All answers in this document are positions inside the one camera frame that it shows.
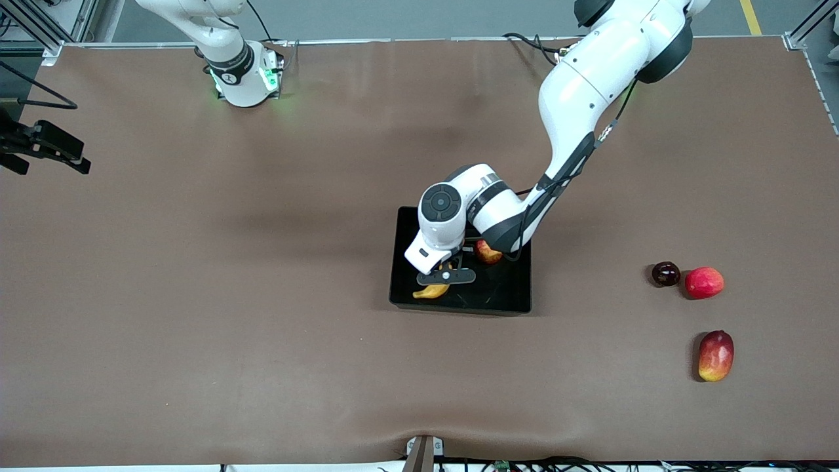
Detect red yellow mango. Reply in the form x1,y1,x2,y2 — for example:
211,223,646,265
697,330,735,384

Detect black cables along table edge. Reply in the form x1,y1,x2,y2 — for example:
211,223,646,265
439,455,839,472

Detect aluminium frame profile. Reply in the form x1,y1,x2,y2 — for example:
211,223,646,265
0,0,100,68
783,0,839,53

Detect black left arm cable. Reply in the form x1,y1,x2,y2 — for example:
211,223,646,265
505,77,642,264

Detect red yellow apple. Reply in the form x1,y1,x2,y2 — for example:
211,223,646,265
474,239,505,266

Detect black base cable bundle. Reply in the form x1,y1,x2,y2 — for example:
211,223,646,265
502,31,566,66

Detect yellow banana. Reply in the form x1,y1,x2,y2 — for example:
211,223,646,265
412,262,454,301

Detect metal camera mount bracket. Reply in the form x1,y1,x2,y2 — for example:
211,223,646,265
401,435,446,472

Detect plain red apple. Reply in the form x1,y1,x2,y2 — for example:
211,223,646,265
684,265,726,301

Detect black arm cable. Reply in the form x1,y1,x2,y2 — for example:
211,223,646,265
0,59,79,112
505,77,642,264

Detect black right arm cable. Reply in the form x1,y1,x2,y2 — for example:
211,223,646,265
0,59,79,112

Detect black plastic box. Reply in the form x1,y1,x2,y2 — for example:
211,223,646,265
388,206,534,317

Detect dark purple plum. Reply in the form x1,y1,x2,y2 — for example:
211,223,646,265
650,261,682,288

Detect brown table cover mat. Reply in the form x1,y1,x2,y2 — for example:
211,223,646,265
0,37,839,468

